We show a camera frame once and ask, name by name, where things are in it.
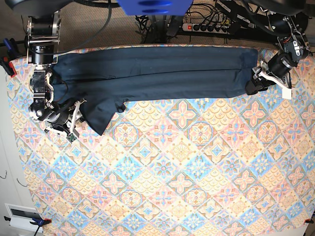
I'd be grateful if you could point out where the white power strip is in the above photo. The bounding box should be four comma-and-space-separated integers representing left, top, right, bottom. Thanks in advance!
182, 23, 228, 34

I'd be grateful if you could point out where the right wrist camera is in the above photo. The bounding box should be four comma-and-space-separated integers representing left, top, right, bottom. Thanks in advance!
66, 133, 78, 143

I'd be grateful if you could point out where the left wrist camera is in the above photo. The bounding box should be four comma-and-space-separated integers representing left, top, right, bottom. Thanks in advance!
282, 88, 295, 100

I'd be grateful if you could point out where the patterned tablecloth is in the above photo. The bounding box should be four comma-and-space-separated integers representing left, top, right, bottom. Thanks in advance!
6, 56, 315, 236

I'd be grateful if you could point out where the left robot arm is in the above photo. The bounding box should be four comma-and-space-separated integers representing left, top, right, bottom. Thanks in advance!
245, 12, 310, 100

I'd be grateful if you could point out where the blue orange clamp lower left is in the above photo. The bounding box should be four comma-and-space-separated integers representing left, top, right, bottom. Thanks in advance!
3, 215, 52, 234

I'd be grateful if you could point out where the dark blue t-shirt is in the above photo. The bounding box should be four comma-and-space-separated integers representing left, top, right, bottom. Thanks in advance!
52, 46, 258, 135

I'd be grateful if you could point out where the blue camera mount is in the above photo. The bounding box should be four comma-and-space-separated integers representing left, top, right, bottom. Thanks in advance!
117, 0, 193, 16

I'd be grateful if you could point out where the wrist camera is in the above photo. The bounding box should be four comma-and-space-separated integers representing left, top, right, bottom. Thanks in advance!
66, 133, 78, 143
282, 88, 295, 100

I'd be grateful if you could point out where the orange clamp lower right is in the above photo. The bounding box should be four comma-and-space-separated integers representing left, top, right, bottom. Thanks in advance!
304, 219, 314, 224

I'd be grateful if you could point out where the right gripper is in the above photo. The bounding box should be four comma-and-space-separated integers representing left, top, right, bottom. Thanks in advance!
29, 99, 86, 135

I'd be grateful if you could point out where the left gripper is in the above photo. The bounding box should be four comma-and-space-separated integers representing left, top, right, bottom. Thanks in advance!
245, 53, 299, 95

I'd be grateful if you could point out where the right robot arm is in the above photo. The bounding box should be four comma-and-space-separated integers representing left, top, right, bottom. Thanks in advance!
27, 11, 85, 142

